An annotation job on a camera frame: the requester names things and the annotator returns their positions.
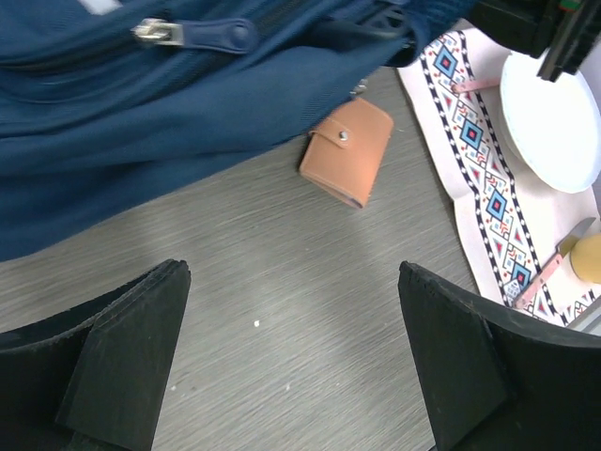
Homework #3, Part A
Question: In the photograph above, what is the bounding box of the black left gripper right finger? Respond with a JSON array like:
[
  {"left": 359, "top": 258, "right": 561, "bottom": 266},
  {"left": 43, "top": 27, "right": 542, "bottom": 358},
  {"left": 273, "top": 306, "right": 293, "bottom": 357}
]
[{"left": 398, "top": 261, "right": 600, "bottom": 450}]

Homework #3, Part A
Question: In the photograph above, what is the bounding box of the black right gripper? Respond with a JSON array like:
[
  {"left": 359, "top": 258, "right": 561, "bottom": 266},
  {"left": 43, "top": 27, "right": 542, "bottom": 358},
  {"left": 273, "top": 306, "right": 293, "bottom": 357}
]
[{"left": 469, "top": 0, "right": 600, "bottom": 83}]

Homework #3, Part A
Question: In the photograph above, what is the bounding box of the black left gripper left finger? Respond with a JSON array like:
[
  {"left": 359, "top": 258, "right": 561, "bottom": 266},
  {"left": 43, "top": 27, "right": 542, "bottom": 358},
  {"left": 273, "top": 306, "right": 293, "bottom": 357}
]
[{"left": 1, "top": 259, "right": 191, "bottom": 450}]

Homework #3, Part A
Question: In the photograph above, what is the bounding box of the navy blue student backpack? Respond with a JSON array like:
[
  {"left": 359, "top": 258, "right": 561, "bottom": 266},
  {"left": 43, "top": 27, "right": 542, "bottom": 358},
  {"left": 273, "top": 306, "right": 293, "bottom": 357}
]
[{"left": 1, "top": 1, "right": 473, "bottom": 260}]

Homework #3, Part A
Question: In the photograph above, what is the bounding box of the white paper plate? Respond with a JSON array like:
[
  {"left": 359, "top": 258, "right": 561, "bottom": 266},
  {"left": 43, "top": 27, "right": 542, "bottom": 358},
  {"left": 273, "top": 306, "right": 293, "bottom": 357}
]
[{"left": 500, "top": 53, "right": 600, "bottom": 194}]

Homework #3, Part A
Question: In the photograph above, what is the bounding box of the patterned white placemat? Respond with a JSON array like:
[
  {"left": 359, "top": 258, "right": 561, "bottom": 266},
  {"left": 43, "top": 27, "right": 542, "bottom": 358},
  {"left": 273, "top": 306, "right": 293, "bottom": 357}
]
[{"left": 399, "top": 28, "right": 600, "bottom": 326}]

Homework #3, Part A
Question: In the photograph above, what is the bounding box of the yellow cup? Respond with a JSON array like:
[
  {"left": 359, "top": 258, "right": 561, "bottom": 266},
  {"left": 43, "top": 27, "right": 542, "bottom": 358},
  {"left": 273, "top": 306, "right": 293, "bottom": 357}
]
[{"left": 568, "top": 233, "right": 601, "bottom": 285}]

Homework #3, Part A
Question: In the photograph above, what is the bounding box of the tan leather wallet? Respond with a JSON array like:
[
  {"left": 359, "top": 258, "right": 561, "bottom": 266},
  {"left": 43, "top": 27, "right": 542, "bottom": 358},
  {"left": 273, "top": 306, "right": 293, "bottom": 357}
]
[{"left": 299, "top": 98, "right": 393, "bottom": 209}]

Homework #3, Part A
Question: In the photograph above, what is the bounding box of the pink handled knife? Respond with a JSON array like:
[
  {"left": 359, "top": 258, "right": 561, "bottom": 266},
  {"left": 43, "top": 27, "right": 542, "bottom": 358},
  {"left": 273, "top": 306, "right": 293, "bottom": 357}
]
[{"left": 513, "top": 217, "right": 596, "bottom": 310}]

